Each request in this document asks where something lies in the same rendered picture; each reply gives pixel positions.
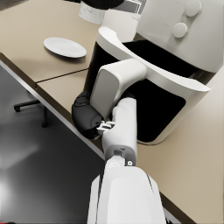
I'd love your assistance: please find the white round plate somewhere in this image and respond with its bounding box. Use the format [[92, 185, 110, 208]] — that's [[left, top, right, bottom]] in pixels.
[[43, 37, 88, 59]]

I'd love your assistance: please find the black office chair base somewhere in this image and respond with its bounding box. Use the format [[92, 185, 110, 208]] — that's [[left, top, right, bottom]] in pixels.
[[13, 98, 49, 129]]

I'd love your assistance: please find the pale air fryer body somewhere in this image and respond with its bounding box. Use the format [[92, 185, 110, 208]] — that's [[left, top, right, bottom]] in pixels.
[[122, 0, 224, 86]]

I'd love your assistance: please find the white marbled plant pot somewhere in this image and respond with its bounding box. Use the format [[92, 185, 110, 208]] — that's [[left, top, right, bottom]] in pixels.
[[78, 1, 106, 25]]

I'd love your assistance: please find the air fryer drawer with handle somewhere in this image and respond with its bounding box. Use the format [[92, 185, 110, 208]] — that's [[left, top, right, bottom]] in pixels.
[[83, 25, 212, 146]]

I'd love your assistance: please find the grey framed panel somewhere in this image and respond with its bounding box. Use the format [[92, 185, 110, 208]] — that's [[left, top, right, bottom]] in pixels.
[[112, 0, 148, 16]]

